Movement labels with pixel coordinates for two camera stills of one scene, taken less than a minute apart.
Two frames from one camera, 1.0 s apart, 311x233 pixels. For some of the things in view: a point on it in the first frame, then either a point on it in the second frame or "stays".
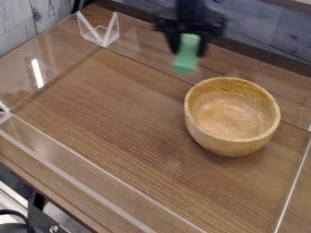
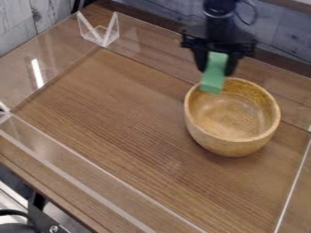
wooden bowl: x=232 y=114 stays
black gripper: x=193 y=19 to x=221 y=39
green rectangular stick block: x=187 y=54 to x=211 y=83
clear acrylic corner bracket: x=100 y=35 stays
